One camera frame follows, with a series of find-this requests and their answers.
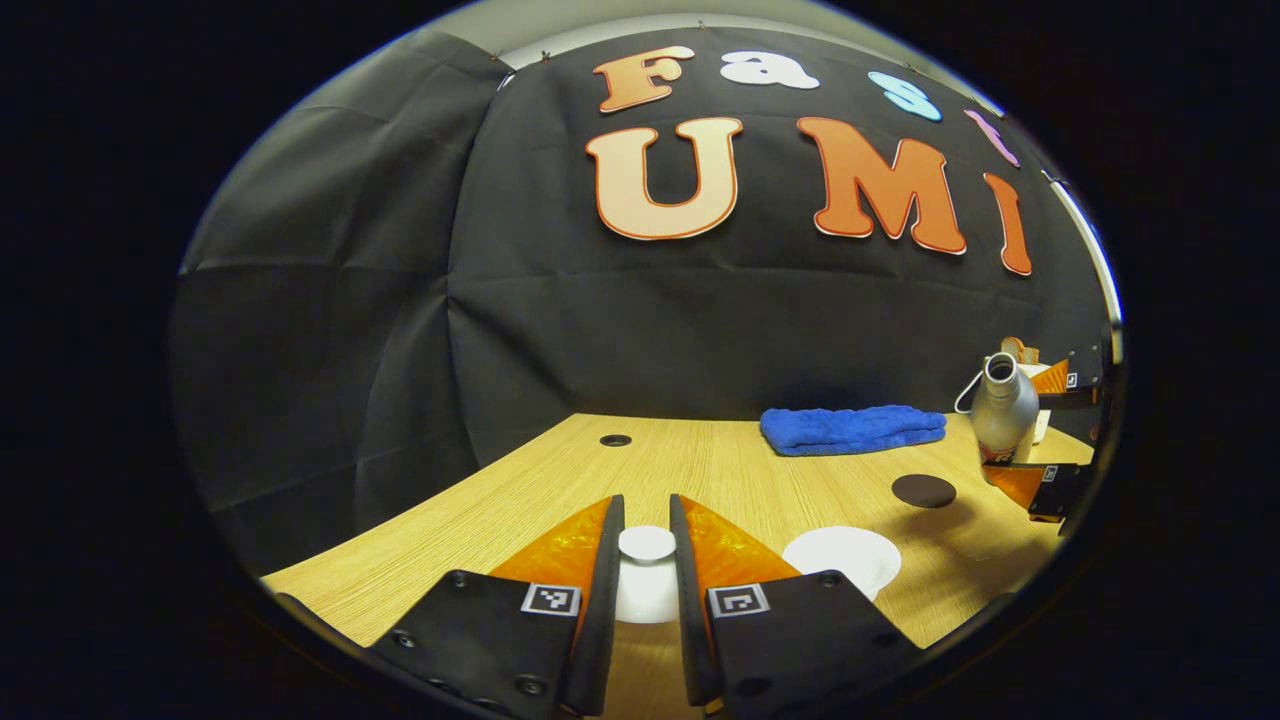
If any dark round coaster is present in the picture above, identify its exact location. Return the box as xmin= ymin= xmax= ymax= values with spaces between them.
xmin=891 ymin=474 xmax=958 ymax=509

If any white teacup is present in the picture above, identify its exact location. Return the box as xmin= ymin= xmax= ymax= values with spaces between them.
xmin=780 ymin=526 xmax=903 ymax=603

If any white toaster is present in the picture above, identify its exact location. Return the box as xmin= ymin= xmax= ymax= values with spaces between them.
xmin=1015 ymin=360 xmax=1053 ymax=446

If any silver water bottle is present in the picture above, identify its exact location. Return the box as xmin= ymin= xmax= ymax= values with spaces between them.
xmin=970 ymin=352 xmax=1041 ymax=486

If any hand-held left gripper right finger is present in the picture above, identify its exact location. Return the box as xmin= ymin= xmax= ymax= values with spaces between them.
xmin=668 ymin=493 xmax=926 ymax=719

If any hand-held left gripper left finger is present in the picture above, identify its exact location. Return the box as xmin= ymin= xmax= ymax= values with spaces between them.
xmin=365 ymin=494 xmax=626 ymax=719

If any blue towel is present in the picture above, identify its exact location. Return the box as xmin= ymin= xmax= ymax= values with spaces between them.
xmin=760 ymin=404 xmax=948 ymax=458

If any white teacup lid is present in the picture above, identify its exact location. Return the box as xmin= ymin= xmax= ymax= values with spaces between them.
xmin=615 ymin=525 xmax=683 ymax=626

